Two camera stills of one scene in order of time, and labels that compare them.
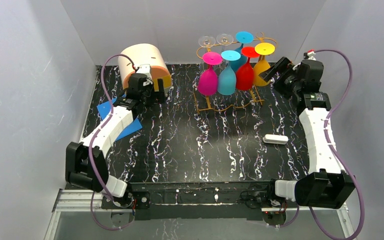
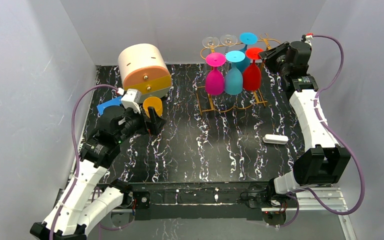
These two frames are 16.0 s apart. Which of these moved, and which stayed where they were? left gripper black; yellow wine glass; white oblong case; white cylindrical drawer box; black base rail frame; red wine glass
Moved: yellow wine glass; left gripper black; red wine glass
Stayed: black base rail frame; white oblong case; white cylindrical drawer box
